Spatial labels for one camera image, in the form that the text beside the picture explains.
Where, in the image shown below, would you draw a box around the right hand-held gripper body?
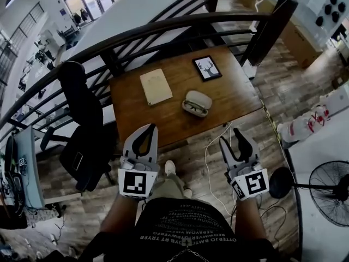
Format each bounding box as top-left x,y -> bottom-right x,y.
224,157 -> 270,202

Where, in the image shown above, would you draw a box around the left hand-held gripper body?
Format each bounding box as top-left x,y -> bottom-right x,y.
117,154 -> 159,201

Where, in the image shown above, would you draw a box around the beige glasses case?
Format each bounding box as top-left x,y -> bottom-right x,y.
181,90 -> 213,118

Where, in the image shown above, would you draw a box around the person's left forearm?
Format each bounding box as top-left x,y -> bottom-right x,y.
100,193 -> 148,235

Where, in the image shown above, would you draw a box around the person's right forearm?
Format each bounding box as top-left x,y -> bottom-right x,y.
233,197 -> 267,240

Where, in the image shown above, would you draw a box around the khaki trousers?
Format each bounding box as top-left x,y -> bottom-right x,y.
148,170 -> 209,205

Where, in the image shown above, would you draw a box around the black bag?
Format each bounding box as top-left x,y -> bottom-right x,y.
59,124 -> 110,191

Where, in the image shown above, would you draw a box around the pack of water bottles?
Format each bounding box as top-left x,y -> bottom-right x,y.
276,104 -> 331,147

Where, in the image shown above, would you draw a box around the beige notebook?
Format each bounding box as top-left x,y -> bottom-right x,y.
139,68 -> 174,106

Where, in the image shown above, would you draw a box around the person's black printed t-shirt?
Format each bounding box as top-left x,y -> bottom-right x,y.
81,196 -> 276,262

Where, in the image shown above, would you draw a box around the black office chair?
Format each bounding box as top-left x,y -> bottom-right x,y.
40,61 -> 118,193

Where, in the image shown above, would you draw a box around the white box device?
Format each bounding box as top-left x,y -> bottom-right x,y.
242,59 -> 257,79

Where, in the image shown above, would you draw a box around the black standing fan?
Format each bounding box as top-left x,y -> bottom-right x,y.
268,160 -> 349,228

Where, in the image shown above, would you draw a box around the grey computer monitor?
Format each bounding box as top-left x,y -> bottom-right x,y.
13,125 -> 46,210

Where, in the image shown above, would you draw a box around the brown cardboard box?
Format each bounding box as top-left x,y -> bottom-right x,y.
280,20 -> 324,69

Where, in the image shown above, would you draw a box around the white cable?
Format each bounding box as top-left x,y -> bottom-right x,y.
203,121 -> 236,215

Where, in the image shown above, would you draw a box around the black floor cable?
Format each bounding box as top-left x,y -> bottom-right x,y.
257,196 -> 289,247

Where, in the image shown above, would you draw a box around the silver chain necklace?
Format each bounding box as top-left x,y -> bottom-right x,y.
165,247 -> 204,262

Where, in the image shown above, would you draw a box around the black deer picture frame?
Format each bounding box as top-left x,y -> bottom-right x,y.
191,55 -> 223,83

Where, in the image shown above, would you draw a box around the group of black wall bags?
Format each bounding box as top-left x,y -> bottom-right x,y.
315,0 -> 347,27

